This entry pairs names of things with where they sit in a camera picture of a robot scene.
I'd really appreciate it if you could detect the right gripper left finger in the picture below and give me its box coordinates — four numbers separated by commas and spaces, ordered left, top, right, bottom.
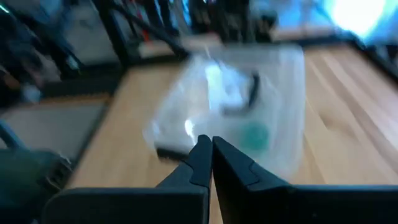
43, 134, 214, 224

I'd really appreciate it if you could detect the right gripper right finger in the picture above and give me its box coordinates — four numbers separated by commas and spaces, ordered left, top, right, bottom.
212, 136, 398, 224

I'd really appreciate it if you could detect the teal elastic bandage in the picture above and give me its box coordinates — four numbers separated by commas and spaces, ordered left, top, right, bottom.
239, 122, 271, 151

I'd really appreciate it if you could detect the clear plastic container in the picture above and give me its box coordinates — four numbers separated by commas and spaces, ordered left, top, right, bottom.
142, 43, 307, 182

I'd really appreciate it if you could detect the grey bent metal piece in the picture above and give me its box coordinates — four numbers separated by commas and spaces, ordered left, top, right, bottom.
221, 72, 261, 116

